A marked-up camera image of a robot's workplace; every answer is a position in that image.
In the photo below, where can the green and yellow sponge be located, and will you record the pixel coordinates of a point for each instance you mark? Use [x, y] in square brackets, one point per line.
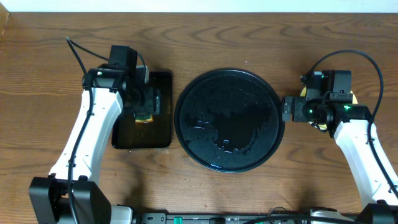
[143, 118]

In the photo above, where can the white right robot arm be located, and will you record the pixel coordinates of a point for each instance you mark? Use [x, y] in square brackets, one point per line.
[350, 125]

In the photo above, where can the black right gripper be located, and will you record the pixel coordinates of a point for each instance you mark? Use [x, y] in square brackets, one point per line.
[299, 104]

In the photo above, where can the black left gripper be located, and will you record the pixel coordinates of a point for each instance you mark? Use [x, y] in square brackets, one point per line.
[155, 101]

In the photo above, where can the yellow plate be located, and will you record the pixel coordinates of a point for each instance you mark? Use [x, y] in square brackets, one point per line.
[323, 127]

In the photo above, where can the black round tray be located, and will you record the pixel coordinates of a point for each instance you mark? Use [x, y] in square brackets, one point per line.
[229, 120]

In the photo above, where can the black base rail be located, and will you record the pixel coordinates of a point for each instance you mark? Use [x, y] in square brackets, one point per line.
[276, 218]

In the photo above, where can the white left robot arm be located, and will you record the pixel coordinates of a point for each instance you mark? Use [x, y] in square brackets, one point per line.
[70, 193]

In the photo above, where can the black rectangular tray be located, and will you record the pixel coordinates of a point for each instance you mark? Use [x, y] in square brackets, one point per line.
[129, 135]

